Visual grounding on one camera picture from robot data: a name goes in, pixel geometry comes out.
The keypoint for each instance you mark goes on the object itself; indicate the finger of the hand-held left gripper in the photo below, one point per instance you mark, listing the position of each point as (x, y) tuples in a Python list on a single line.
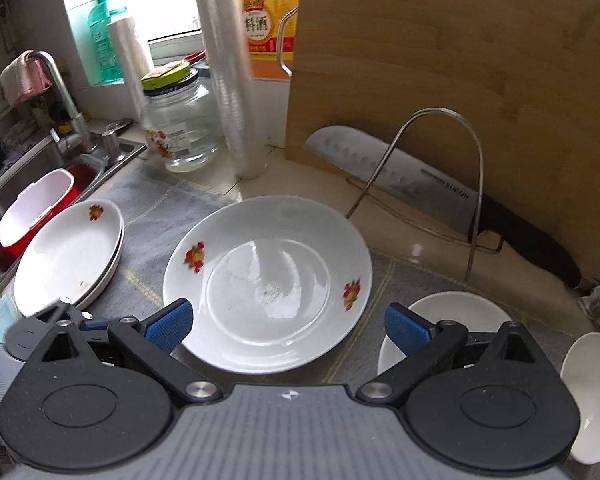
[(75, 312)]

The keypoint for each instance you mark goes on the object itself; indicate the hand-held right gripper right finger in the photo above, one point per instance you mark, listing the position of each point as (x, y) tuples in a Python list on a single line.
[(405, 327)]

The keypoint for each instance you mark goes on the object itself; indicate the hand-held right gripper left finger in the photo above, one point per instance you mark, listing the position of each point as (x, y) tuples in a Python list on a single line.
[(167, 327)]

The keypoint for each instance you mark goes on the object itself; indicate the plain white bowl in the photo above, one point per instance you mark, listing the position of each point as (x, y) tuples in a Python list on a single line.
[(595, 400), (455, 305)]

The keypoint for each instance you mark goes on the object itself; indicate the white flower-print plate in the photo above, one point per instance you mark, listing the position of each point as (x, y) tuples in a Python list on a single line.
[(65, 255), (118, 252), (260, 260)]

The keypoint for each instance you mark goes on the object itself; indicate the grey checked cloth mat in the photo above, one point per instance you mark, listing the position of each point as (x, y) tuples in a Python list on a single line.
[(140, 270)]

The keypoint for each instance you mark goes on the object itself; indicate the white plastic basket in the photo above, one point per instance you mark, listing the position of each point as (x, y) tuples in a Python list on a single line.
[(30, 205)]

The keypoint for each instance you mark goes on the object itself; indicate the red plastic basin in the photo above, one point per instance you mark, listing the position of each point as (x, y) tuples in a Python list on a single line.
[(87, 175)]

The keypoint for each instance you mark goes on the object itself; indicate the steel sink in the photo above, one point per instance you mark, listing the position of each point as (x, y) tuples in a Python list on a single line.
[(130, 152)]

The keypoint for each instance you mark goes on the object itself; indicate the steel sink knob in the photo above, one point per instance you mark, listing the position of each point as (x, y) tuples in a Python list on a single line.
[(111, 145)]

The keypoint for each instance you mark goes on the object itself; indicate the glass jar yellow lid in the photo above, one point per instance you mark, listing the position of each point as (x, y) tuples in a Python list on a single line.
[(180, 125)]

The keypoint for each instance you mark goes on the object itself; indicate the steel faucet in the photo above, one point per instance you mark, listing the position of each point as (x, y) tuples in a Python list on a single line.
[(60, 85)]

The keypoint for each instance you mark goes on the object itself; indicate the pink cloth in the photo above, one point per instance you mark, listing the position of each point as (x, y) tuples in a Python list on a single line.
[(22, 80)]

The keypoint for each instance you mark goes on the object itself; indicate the large clear wrap roll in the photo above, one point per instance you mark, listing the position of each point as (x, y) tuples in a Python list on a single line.
[(230, 85)]

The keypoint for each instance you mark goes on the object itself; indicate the small white bag roll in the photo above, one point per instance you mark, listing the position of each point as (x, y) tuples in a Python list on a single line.
[(127, 60)]

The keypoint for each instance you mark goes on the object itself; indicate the green soap pump bottle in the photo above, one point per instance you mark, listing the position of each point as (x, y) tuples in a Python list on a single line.
[(100, 50)]

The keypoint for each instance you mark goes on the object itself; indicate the bamboo cutting board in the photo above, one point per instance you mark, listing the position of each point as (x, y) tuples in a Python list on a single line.
[(430, 60)]

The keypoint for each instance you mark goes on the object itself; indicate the orange cooking wine bottle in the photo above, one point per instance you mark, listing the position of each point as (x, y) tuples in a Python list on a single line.
[(265, 30)]

